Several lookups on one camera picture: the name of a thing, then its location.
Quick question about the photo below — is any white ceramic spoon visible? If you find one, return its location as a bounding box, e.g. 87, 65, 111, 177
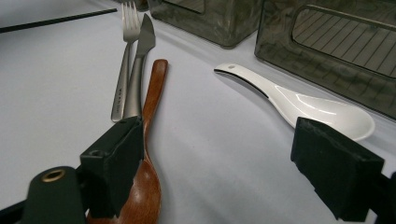
214, 63, 375, 142

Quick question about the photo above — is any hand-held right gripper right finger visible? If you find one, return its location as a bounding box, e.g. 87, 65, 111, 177
290, 116, 386, 222

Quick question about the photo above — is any grey transparent plastic bin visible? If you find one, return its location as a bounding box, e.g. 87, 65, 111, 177
148, 0, 266, 49
254, 0, 396, 121

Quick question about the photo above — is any black chopstick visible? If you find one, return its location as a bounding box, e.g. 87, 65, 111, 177
0, 7, 119, 35

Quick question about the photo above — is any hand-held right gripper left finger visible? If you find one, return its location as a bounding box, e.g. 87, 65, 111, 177
79, 116, 145, 218

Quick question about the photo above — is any metal knife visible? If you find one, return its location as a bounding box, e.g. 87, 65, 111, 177
122, 12, 156, 121

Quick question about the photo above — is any metal fork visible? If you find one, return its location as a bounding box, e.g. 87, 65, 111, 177
110, 1, 141, 123

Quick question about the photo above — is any brown wooden spoon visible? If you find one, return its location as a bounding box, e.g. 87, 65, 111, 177
86, 59, 169, 224

